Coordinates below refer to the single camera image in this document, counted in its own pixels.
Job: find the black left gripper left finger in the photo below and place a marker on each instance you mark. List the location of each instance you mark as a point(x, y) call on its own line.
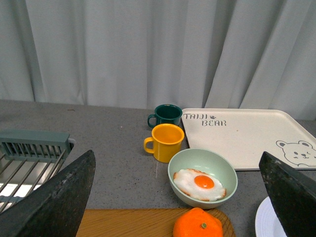
point(56, 208)

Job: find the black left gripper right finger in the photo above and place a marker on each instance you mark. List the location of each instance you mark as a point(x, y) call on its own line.
point(292, 194)

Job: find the white plate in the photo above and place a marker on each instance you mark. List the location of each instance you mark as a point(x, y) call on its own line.
point(266, 222)

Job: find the orange mandarin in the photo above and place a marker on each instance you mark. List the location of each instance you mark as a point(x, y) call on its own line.
point(197, 223)

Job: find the wooden cutting board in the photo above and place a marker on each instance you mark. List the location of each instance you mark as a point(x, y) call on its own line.
point(139, 222)

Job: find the green dish drying rack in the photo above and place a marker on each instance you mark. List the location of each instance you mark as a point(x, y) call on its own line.
point(29, 158)

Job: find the cream bear tray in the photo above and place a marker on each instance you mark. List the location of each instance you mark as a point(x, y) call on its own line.
point(242, 135)

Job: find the light green bowl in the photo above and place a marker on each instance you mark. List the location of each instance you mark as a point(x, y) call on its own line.
point(207, 162)

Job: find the fake fried egg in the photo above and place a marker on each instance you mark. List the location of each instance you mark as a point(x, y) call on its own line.
point(199, 185)

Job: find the yellow mug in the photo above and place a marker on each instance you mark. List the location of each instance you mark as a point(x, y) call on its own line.
point(165, 142)

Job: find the dark green mug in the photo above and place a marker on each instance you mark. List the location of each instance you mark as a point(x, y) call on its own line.
point(165, 113)

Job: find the grey curtain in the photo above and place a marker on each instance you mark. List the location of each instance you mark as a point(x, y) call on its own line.
point(237, 54)

